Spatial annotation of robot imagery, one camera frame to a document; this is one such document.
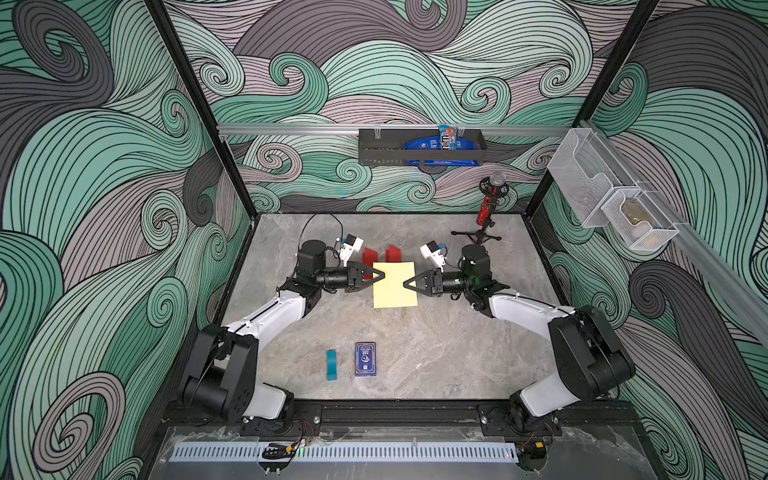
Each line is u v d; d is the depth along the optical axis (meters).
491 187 0.97
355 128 0.94
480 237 1.06
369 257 1.06
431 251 0.78
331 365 0.82
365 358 0.81
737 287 0.52
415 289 0.76
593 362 0.44
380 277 0.74
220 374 0.43
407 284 0.77
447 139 0.90
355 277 0.70
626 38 0.75
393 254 1.05
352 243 0.76
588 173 0.78
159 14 0.71
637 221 0.65
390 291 0.75
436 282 0.72
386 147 0.96
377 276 0.75
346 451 0.70
